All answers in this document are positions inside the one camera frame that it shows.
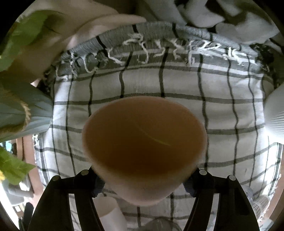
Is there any pink plastic cup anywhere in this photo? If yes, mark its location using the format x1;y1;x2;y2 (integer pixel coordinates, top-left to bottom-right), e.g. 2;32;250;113
82;96;207;206

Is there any white plant pot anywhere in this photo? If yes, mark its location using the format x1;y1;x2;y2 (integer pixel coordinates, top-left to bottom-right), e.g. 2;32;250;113
264;84;284;144

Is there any beige pink curtain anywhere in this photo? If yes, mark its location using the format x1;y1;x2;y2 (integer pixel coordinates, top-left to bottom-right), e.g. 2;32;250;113
8;1;146;83

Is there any grey curtain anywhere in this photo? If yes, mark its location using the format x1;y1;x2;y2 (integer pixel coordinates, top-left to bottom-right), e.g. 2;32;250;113
100;1;283;46

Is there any houndstooth patterned paper cup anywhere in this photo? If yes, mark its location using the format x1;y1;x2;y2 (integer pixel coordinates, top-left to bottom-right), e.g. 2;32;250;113
251;194;271;220

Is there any teal ribbed flower pot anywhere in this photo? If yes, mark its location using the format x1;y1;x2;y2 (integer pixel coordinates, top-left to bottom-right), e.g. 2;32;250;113
1;77;53;142

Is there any artificial sunflower bouquet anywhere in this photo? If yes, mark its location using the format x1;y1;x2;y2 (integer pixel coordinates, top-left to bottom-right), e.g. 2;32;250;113
0;10;56;186

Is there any white plastic cup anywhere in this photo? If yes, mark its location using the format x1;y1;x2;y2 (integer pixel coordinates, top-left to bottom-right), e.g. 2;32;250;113
93;196;127;231

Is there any clear bluish plastic cup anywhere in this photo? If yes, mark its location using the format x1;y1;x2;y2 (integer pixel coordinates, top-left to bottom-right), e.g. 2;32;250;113
135;217;181;231

